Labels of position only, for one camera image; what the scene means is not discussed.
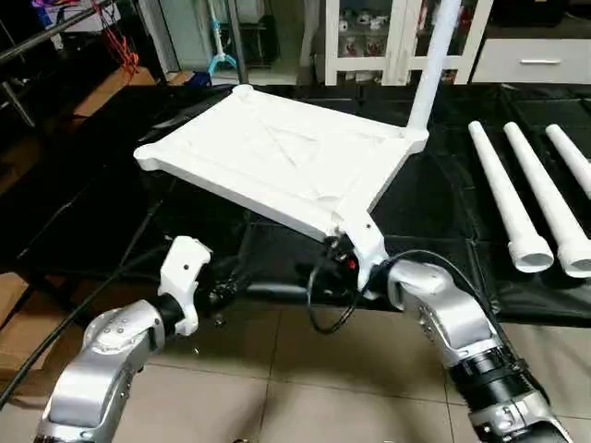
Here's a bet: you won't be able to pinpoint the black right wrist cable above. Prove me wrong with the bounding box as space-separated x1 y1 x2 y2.
306 247 492 337

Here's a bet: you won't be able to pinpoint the brown wooden desk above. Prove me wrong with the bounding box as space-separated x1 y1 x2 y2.
72 66 158 119

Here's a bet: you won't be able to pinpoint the white plastic table leg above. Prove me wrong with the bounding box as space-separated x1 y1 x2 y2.
404 0 464 141
467 120 557 276
544 123 591 200
502 121 591 281

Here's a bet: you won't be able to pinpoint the white plastic table top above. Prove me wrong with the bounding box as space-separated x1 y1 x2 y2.
133 84 431 245

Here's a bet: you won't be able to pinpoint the red cables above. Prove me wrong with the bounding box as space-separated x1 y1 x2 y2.
92 5 141 77

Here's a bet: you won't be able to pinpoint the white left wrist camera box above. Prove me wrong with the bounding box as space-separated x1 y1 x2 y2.
157 235 213 339

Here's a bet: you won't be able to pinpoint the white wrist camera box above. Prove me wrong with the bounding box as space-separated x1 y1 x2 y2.
332 210 391 294
157 235 213 339

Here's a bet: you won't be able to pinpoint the white glass-door cabinet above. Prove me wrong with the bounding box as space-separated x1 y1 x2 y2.
323 0 496 88

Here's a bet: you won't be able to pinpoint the teal long-handled dustpan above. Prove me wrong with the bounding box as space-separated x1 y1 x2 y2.
205 0 239 78

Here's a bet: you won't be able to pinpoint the blue and yellow box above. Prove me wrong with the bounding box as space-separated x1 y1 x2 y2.
166 69 213 90

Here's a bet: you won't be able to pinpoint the white drawer unit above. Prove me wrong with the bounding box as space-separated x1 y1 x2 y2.
471 37 591 86

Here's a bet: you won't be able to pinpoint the black work mat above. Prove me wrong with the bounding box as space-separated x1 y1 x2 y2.
0 81 591 329

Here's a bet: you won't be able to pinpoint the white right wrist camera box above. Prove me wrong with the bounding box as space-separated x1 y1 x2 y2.
332 210 391 294

